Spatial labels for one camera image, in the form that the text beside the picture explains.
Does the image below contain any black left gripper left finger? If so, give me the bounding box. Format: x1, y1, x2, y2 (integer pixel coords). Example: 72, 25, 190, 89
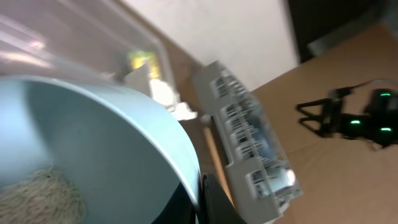
152, 183, 195, 224

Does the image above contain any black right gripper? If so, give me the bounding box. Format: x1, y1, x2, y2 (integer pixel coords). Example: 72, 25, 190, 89
295, 96, 397, 146

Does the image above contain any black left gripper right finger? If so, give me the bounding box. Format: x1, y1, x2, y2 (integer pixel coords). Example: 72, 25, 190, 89
201, 174, 246, 224

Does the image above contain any light blue rice bowl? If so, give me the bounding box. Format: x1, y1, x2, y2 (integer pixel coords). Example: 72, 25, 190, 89
1, 76, 200, 223

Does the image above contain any grey plastic dishwasher rack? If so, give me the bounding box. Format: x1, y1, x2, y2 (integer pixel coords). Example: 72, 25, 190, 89
192, 62, 302, 223

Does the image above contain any left wooden chopstick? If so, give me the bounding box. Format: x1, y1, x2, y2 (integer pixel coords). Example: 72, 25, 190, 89
203, 127, 234, 206

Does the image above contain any brown serving tray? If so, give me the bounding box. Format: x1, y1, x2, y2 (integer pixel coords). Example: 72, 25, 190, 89
180, 119, 220, 181

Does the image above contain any white crumpled napkin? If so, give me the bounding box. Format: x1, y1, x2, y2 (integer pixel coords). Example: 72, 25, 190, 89
122, 63, 198, 121

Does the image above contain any yellow green wrapper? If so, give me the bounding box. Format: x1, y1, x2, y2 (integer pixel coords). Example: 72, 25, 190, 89
128, 51, 161, 79

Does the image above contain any clear plastic bin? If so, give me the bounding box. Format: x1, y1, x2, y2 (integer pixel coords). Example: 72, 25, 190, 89
1, 0, 178, 93

